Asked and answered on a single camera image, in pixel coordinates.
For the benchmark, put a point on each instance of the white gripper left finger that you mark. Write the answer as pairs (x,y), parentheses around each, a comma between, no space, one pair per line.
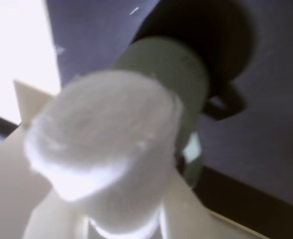
(9,189)

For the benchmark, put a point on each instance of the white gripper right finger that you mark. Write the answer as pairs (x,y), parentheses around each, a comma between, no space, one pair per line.
(186,219)

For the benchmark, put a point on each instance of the pale green steel-rimmed cup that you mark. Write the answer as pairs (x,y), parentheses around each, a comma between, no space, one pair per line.
(161,62)

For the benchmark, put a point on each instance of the black table mat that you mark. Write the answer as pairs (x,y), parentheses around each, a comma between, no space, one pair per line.
(266,139)

